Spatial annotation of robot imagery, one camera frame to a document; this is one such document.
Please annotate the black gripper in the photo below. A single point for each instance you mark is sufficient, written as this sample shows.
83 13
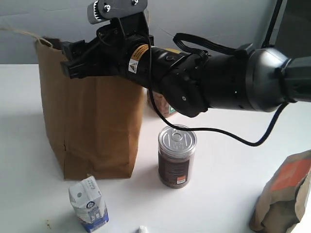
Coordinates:
109 53

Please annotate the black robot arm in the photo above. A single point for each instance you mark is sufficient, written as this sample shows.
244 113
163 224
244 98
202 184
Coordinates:
202 76

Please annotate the brown paper bag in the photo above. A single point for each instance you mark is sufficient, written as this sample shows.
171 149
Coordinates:
92 124

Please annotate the brown pouch orange label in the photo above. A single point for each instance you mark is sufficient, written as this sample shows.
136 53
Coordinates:
283 201

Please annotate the almond jar gold lid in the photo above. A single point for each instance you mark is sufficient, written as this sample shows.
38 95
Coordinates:
162 105

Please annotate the clear can dark contents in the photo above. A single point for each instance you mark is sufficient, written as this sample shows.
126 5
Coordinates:
176 150

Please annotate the black tripod pole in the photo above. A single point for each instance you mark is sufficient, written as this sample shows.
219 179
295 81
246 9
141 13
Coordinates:
266 42

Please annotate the small white blue carton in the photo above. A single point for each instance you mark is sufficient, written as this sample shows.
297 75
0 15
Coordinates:
89 205

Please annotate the small white object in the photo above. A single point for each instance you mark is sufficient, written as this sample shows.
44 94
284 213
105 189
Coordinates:
143 229

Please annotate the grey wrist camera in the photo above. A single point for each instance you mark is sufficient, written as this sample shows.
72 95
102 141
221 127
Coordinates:
104 10

